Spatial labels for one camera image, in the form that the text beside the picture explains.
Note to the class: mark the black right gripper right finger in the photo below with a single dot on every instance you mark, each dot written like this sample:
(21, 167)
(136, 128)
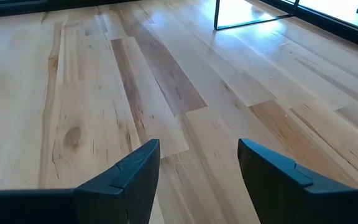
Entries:
(306, 205)

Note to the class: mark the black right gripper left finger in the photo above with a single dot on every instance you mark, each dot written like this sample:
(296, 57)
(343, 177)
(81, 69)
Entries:
(104, 205)

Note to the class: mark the wooden shelf black frame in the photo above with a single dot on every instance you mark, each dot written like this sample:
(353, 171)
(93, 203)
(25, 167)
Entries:
(253, 18)

